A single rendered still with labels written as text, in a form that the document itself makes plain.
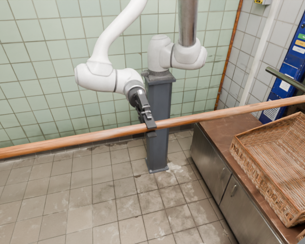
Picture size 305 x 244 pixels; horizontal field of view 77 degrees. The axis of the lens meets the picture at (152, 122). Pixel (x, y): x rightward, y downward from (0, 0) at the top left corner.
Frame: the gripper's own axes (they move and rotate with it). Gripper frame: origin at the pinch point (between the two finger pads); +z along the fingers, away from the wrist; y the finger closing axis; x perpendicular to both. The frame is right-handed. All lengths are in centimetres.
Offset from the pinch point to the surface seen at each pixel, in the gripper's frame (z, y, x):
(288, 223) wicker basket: 24, 58, -64
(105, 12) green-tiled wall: -126, -15, 1
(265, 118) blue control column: -50, 57, -113
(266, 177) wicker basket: 3, 49, -66
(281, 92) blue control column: -47, 30, -113
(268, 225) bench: 19, 67, -61
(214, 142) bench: -40, 62, -62
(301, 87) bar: -12, 3, -78
